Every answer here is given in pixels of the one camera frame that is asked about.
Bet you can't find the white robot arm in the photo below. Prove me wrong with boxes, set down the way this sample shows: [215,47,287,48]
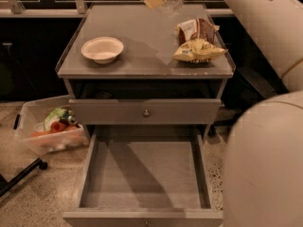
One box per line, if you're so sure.
[223,0,303,227]

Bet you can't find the grey drawer cabinet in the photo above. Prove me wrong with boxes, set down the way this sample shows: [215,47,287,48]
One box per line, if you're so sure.
[58,5,235,134]

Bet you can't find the closed grey upper drawer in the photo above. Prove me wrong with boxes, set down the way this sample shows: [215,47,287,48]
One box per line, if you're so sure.
[69,98,221,125]

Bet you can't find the open grey bottom drawer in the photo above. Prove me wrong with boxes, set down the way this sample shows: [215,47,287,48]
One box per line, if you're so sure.
[63,126,223,227]

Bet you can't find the brown white snack bag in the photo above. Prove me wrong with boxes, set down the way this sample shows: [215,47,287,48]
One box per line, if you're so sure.
[174,18,220,44]

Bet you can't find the yellow chip bag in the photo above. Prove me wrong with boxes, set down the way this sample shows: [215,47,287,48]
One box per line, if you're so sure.
[173,39,227,63]

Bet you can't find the white paper bowl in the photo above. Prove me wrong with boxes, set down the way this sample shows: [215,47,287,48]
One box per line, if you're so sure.
[81,37,124,64]

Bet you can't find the black office chair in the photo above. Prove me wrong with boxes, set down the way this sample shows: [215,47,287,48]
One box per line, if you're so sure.
[214,16,288,126]

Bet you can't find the green white bag in bin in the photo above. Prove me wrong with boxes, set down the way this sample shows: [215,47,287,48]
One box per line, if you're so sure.
[44,107,76,131]

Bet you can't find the orange items in bin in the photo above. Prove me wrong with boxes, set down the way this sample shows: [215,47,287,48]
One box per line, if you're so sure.
[31,120,79,137]

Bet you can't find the clear plastic storage bin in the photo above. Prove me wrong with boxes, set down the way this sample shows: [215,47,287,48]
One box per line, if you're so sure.
[14,96,88,155]

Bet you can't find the black chair leg with caster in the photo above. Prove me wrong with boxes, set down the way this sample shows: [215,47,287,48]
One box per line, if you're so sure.
[0,158,48,197]

